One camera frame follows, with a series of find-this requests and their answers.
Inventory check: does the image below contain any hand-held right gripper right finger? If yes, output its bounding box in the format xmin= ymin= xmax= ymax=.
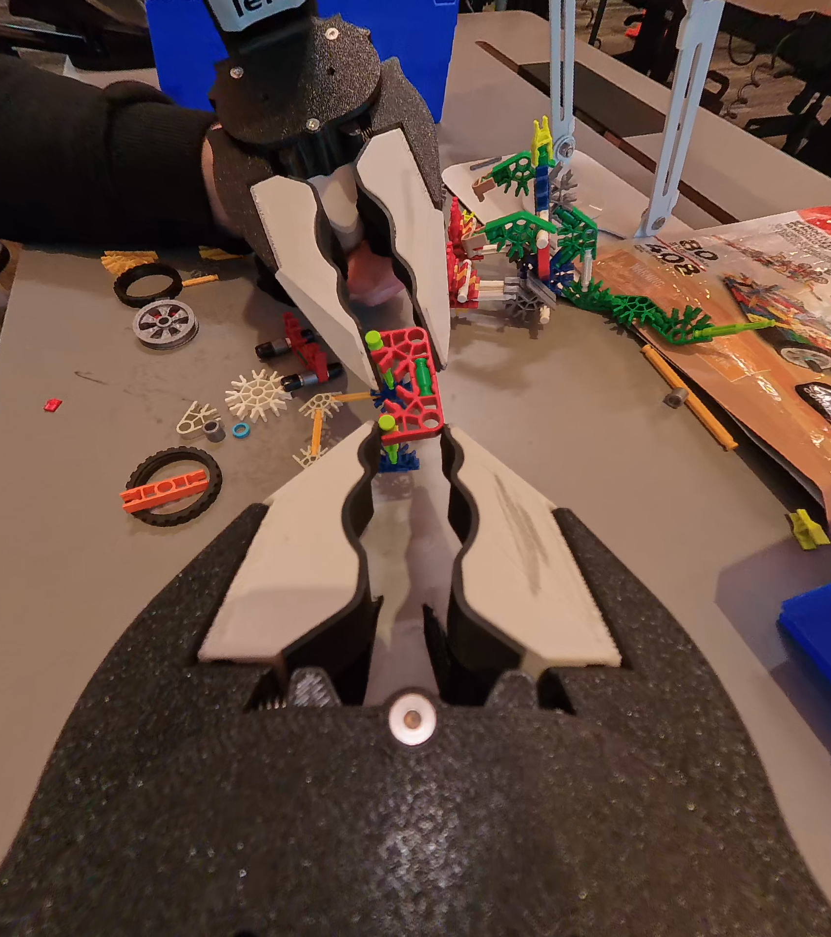
xmin=443 ymin=426 xmax=623 ymax=685

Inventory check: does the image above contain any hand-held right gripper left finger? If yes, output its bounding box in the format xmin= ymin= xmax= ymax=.
xmin=198 ymin=422 xmax=381 ymax=685

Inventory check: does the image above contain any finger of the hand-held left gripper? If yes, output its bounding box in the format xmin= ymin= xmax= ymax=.
xmin=355 ymin=128 xmax=453 ymax=368
xmin=249 ymin=178 xmax=381 ymax=390

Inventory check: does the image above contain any red blue lime toy assembly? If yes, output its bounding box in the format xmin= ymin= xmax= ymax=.
xmin=364 ymin=326 xmax=447 ymax=473

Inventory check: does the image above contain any person's left forearm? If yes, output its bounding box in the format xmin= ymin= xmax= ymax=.
xmin=0 ymin=37 xmax=220 ymax=244

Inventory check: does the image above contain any person's left hand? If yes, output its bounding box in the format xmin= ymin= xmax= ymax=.
xmin=346 ymin=244 xmax=408 ymax=306

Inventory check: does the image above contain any red connector with black rods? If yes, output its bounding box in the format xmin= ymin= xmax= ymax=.
xmin=254 ymin=313 xmax=347 ymax=392

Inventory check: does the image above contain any multicoloured toy model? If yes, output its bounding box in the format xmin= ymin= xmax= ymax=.
xmin=445 ymin=116 xmax=600 ymax=339

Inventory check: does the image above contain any tan connector with yellow rod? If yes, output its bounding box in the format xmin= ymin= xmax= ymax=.
xmin=300 ymin=391 xmax=373 ymax=420
xmin=294 ymin=410 xmax=330 ymax=469

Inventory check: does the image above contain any white snowflake connector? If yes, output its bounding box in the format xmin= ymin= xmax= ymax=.
xmin=225 ymin=369 xmax=292 ymax=424

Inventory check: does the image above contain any grey toy wheel hub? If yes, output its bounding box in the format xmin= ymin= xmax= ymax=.
xmin=132 ymin=300 xmax=199 ymax=351

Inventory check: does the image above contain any orange ladder-shaped toy piece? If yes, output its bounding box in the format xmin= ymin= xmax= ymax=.
xmin=120 ymin=468 xmax=209 ymax=513

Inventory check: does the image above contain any black treaded toy tyre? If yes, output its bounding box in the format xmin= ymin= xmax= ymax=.
xmin=127 ymin=447 xmax=224 ymax=528

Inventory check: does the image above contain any smooth black toy tyre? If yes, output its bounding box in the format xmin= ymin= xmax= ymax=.
xmin=114 ymin=262 xmax=184 ymax=308

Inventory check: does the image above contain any cream fan-shaped connector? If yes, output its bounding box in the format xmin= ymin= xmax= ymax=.
xmin=176 ymin=401 xmax=220 ymax=438

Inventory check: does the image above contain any long yellow toy rod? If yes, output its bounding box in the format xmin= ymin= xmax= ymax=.
xmin=641 ymin=344 xmax=740 ymax=451

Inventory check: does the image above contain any small yellow-green connector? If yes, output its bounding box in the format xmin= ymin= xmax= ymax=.
xmin=788 ymin=509 xmax=831 ymax=550

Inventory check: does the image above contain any instruction booklet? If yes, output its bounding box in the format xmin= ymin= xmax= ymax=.
xmin=591 ymin=201 xmax=831 ymax=535

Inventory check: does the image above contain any lime toy rod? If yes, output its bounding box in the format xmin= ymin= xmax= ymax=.
xmin=694 ymin=318 xmax=775 ymax=339

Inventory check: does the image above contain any black office chair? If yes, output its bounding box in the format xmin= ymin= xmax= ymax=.
xmin=745 ymin=44 xmax=831 ymax=199

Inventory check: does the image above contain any green connector chain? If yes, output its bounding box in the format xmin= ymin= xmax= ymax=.
xmin=562 ymin=282 xmax=713 ymax=345

